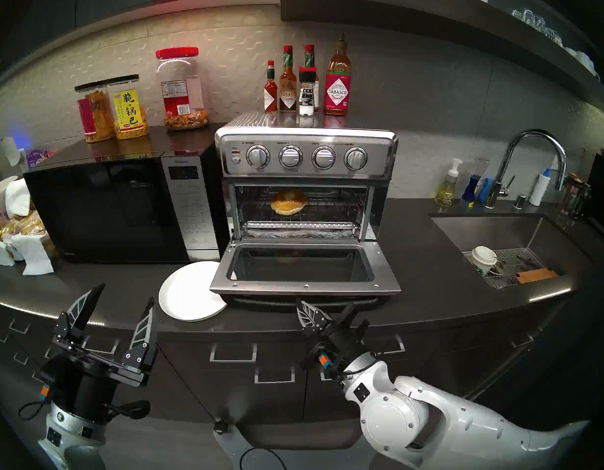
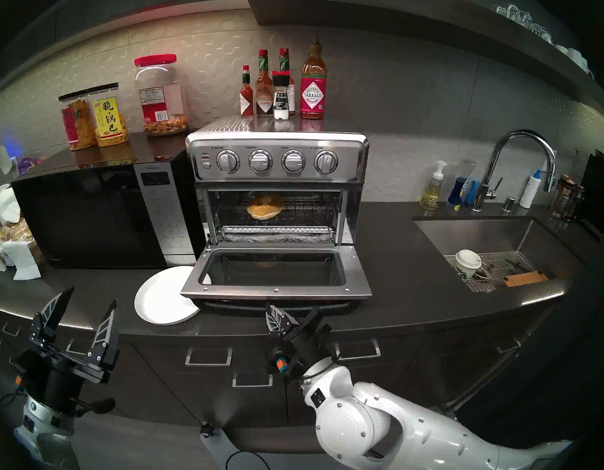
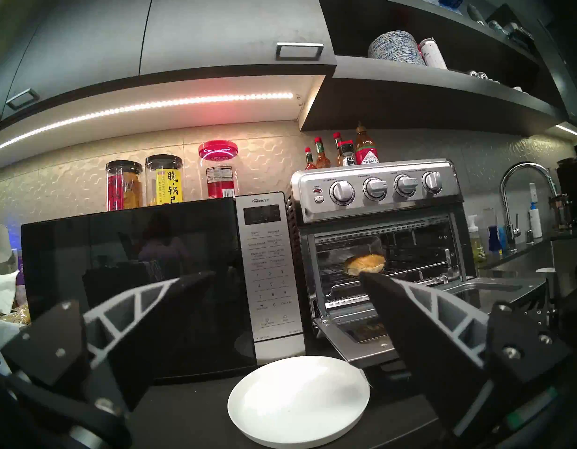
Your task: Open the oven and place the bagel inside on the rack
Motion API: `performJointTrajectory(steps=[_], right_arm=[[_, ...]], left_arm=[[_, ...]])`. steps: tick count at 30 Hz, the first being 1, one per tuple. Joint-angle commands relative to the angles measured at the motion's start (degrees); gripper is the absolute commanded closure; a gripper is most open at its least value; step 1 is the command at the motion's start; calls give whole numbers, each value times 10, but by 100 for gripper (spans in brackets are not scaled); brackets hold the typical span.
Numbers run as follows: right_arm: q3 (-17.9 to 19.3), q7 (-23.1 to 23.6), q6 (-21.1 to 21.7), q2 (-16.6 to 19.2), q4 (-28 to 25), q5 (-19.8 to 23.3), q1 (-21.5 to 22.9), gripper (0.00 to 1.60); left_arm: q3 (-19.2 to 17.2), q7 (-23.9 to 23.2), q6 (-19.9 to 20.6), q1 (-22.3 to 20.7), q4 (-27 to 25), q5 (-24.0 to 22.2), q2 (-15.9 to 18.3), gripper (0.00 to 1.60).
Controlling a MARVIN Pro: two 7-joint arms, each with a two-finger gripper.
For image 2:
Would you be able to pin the wooden cutting board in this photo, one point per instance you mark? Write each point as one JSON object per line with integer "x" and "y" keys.
{"x": 525, "y": 278}

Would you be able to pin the bagged bread loaf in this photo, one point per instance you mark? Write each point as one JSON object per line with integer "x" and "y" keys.
{"x": 18, "y": 231}

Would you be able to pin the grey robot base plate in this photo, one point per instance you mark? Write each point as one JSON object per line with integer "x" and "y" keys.
{"x": 214, "y": 452}

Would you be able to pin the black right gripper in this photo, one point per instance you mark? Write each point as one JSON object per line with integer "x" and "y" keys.
{"x": 309, "y": 349}

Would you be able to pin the stainless steel sink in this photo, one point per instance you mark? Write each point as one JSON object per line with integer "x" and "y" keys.
{"x": 478, "y": 234}

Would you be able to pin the yellow label snack jar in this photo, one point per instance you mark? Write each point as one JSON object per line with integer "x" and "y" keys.
{"x": 108, "y": 121}

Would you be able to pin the dark open wall shelf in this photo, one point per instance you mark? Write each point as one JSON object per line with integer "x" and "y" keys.
{"x": 405, "y": 13}

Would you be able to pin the red lid clear jar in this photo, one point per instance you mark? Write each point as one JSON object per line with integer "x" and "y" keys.
{"x": 160, "y": 102}

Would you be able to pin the clear drinking glass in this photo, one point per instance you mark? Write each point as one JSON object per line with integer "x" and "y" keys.
{"x": 518, "y": 17}
{"x": 542, "y": 33}
{"x": 500, "y": 11}

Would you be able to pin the copper french press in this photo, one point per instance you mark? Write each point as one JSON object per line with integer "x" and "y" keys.
{"x": 565, "y": 197}

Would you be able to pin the stainless steel toaster oven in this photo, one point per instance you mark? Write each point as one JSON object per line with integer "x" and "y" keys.
{"x": 277, "y": 141}

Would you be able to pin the chrome gooseneck faucet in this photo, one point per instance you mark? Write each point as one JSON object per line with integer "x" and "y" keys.
{"x": 478, "y": 197}

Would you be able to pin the black microwave oven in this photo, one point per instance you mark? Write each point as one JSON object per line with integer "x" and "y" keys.
{"x": 86, "y": 214}

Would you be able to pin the black cap salt grinder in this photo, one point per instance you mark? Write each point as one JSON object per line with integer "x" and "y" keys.
{"x": 281, "y": 102}

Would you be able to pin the yellow soap pump bottle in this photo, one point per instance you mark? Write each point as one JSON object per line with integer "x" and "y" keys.
{"x": 433, "y": 195}

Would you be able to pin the white blue-top pump bottle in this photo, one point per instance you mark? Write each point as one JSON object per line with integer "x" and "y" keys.
{"x": 530, "y": 192}

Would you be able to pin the blue dish soap bottle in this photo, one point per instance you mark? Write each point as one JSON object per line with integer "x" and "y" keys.
{"x": 458, "y": 190}

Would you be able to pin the golden brown bagel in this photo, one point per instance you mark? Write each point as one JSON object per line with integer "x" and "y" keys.
{"x": 265, "y": 207}

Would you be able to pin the foil lined oven tray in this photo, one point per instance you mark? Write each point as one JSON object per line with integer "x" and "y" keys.
{"x": 277, "y": 238}

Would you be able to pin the large white folded napkin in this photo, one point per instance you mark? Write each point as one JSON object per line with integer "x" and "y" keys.
{"x": 23, "y": 261}

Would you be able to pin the large Tabasco sauce bottle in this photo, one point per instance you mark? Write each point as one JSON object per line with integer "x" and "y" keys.
{"x": 314, "y": 97}

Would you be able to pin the glass toaster oven door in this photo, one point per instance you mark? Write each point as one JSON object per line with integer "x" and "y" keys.
{"x": 277, "y": 292}

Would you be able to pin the white round plate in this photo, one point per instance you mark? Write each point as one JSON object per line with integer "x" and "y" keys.
{"x": 160, "y": 297}

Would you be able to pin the crumpled white paper towel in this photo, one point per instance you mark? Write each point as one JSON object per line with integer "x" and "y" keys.
{"x": 9, "y": 204}

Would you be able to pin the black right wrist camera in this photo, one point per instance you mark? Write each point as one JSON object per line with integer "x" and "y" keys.
{"x": 281, "y": 364}

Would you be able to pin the red label snack jar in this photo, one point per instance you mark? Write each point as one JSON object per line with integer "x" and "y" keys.
{"x": 76, "y": 126}

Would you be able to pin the chrome sink deck cap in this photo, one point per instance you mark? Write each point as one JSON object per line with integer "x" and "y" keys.
{"x": 508, "y": 204}

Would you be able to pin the blue dish sponge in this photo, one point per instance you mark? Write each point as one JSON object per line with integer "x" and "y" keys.
{"x": 473, "y": 194}

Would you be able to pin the silver oven knob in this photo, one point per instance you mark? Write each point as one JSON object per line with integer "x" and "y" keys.
{"x": 260, "y": 161}
{"x": 326, "y": 161}
{"x": 228, "y": 161}
{"x": 293, "y": 161}

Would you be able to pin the dark base cabinet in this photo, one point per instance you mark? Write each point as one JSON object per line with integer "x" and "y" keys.
{"x": 194, "y": 405}

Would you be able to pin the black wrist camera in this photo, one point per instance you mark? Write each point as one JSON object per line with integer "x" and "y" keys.
{"x": 281, "y": 364}
{"x": 25, "y": 366}

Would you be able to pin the white mug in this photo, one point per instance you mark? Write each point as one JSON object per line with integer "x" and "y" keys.
{"x": 561, "y": 50}
{"x": 579, "y": 58}

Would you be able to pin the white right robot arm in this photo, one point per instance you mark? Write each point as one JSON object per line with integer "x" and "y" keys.
{"x": 346, "y": 425}

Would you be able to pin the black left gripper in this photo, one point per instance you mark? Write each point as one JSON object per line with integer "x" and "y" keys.
{"x": 57, "y": 376}

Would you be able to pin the white paper cup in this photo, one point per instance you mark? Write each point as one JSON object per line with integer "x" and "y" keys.
{"x": 467, "y": 263}

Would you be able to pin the orange sauce Tabasco bottle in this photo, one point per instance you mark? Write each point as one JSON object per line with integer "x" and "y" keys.
{"x": 264, "y": 99}

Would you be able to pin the black base plate knob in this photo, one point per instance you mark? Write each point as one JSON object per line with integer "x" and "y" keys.
{"x": 207, "y": 429}

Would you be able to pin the purple snack packet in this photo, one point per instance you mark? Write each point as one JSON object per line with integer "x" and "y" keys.
{"x": 25, "y": 164}

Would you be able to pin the black countertop appliance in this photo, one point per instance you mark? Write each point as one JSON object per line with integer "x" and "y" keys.
{"x": 598, "y": 195}

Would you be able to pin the small red Tabasco bottle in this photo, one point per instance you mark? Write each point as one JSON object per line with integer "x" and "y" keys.
{"x": 246, "y": 102}

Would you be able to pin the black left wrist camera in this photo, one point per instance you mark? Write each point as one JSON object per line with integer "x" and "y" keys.
{"x": 25, "y": 366}

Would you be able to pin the metal oven rack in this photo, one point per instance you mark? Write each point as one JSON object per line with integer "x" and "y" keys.
{"x": 277, "y": 228}

